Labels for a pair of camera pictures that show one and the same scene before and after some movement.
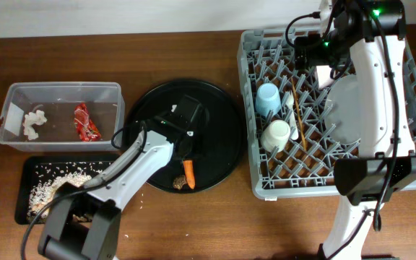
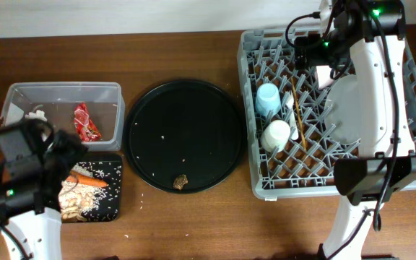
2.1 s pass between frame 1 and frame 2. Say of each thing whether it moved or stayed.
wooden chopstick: stayed
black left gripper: moved
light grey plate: stayed
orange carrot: moved
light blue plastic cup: stayed
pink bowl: stayed
